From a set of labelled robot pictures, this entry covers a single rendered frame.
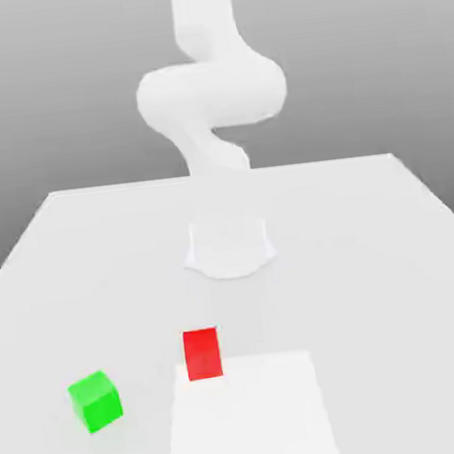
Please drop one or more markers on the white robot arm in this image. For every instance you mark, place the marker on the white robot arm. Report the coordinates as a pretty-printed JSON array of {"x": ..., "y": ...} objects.
[{"x": 212, "y": 93}]

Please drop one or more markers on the small red cube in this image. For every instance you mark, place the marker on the small red cube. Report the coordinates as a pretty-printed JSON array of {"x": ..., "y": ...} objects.
[{"x": 202, "y": 353}]

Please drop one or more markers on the small green cube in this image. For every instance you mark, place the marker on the small green cube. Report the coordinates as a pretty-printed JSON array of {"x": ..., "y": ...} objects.
[{"x": 96, "y": 403}]

